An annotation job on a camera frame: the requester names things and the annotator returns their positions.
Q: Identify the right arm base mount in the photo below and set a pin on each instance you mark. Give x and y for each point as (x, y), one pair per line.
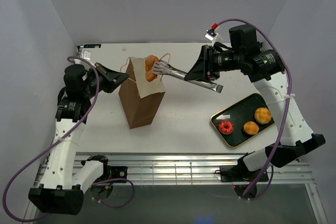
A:
(236, 173)

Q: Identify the metal tongs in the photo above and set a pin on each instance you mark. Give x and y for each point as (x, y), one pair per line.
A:
(163, 68)

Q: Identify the aluminium front rail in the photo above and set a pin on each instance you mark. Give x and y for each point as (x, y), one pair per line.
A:
(191, 169)

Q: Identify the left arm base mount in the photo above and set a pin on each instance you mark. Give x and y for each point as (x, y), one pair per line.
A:
(117, 172)

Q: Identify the brown paper bag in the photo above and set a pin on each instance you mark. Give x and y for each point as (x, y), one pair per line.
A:
(140, 99)

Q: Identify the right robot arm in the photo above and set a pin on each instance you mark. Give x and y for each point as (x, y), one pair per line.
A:
(270, 75)

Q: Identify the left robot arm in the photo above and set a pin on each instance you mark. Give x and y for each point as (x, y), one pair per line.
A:
(60, 191)

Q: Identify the red fake donut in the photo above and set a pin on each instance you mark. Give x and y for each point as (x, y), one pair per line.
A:
(226, 127)

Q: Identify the round fake bun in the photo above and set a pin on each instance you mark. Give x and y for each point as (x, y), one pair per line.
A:
(251, 128)
(263, 116)

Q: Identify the brown fake croissant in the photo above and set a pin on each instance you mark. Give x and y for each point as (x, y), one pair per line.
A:
(149, 63)

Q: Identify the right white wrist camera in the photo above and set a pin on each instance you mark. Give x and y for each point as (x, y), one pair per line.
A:
(213, 36)

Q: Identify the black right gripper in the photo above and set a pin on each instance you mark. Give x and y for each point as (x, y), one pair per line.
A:
(203, 68)

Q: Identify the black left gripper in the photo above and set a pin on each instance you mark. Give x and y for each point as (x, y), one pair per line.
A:
(115, 77)

